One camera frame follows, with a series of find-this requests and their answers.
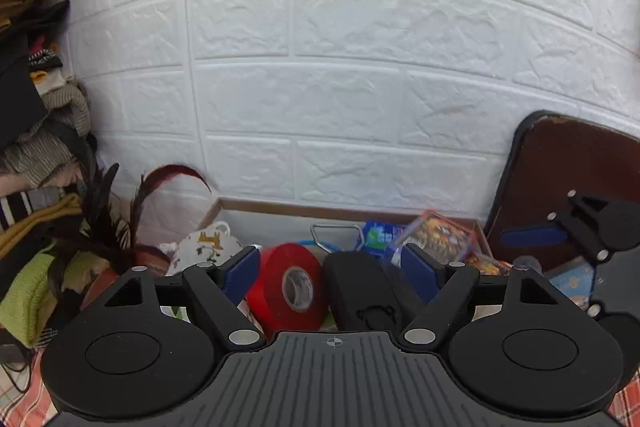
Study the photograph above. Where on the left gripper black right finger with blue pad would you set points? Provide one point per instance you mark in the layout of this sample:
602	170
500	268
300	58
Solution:
512	342

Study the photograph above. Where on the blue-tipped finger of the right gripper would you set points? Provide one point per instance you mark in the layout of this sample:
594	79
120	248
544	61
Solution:
532	237

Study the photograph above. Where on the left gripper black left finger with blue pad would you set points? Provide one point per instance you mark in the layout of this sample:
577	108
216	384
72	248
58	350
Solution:
148	345

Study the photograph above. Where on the blue card game box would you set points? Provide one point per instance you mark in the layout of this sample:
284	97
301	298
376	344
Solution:
443	239
487	265

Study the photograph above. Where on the black car key case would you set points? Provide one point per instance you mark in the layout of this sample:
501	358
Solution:
366	292

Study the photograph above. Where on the dark red wooden headboard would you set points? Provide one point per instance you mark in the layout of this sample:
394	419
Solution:
552	154

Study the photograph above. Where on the plaid red bed sheet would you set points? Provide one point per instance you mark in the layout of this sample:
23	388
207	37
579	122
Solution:
26	402

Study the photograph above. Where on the dark red feather duster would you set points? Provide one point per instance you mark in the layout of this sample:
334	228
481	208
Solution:
125	211

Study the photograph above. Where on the white patterned cloth pouch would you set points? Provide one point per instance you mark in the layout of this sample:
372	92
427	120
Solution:
215	244

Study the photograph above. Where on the blue tissue pack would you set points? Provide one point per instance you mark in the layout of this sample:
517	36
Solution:
377	237

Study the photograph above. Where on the red tape roll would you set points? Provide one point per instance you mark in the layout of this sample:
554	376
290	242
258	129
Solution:
290	292

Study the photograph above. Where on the brown cardboard storage box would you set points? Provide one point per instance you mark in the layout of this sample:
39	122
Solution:
282	224

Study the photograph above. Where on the blue tape roll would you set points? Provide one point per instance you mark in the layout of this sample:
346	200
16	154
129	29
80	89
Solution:
321	251

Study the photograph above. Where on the pile of folded clothes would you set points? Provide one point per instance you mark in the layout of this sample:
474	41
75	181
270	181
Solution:
57	232

